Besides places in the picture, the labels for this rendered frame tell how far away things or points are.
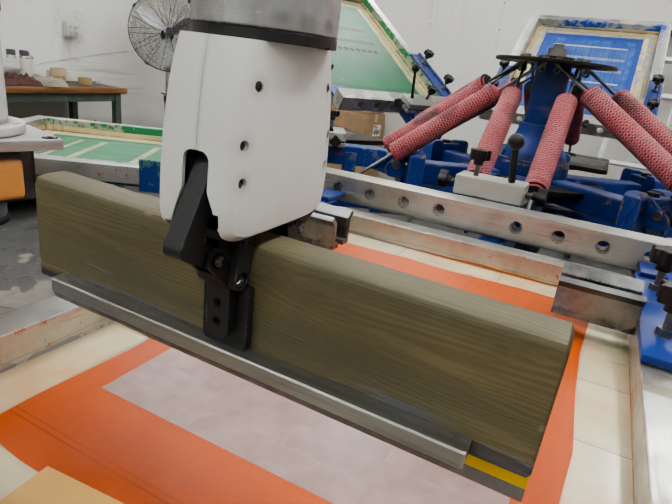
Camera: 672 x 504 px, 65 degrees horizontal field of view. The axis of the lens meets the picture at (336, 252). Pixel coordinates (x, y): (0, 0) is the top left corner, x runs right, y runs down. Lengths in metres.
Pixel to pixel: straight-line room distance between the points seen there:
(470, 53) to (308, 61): 4.70
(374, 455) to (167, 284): 0.22
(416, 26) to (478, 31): 0.56
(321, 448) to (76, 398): 0.21
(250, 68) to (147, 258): 0.15
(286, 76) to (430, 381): 0.17
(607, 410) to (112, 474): 0.45
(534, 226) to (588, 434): 0.46
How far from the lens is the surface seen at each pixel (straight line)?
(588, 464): 0.52
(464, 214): 0.95
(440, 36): 5.06
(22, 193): 0.64
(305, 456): 0.44
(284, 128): 0.27
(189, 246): 0.26
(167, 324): 0.35
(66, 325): 0.58
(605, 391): 0.63
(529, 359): 0.26
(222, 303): 0.30
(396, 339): 0.27
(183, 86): 0.27
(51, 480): 0.44
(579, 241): 0.94
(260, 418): 0.47
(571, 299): 0.72
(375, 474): 0.44
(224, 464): 0.43
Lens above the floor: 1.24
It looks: 20 degrees down
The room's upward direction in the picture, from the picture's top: 7 degrees clockwise
